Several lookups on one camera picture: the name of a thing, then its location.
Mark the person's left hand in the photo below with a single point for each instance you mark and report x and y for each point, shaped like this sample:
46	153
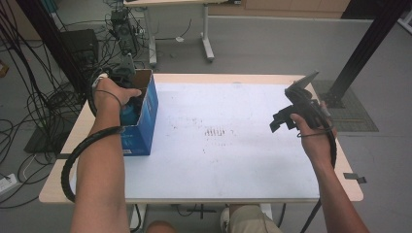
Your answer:
108	93

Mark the small black computer box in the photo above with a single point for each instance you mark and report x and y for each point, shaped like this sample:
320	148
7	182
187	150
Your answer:
123	29

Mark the grey floor mat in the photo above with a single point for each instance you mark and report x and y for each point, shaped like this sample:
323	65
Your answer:
351	110

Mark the light wooden table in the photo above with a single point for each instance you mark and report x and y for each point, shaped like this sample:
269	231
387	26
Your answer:
55	192

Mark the white paper sheet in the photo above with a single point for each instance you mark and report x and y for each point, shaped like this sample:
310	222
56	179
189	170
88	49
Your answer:
226	168

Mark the person's right hand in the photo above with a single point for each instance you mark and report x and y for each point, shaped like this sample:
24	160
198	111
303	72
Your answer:
315	144

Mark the person's left leg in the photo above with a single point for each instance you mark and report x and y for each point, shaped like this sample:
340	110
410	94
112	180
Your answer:
160	227

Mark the person's right leg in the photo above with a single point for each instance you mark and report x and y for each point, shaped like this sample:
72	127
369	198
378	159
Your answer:
249	220

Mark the white-legged desk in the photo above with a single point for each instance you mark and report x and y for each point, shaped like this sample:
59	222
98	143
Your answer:
175	2

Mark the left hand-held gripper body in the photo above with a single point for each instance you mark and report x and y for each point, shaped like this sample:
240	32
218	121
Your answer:
124	71

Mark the black metal post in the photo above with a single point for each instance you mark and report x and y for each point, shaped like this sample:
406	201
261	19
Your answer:
366	48
48	42

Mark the black tape strip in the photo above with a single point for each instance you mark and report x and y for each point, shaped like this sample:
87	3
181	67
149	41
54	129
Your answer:
354	177

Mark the black computer tower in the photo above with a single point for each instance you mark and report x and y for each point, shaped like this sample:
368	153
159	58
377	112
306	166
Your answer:
81	43

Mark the blue cardboard box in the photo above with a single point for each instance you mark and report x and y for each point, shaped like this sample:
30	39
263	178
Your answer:
142	136

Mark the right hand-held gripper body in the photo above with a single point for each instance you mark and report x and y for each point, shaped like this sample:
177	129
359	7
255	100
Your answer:
306	100

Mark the person's leg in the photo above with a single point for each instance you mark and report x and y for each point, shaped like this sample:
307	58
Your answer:
160	227
249	220

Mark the white power strip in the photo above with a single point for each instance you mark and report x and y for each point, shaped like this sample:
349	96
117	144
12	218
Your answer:
6	183

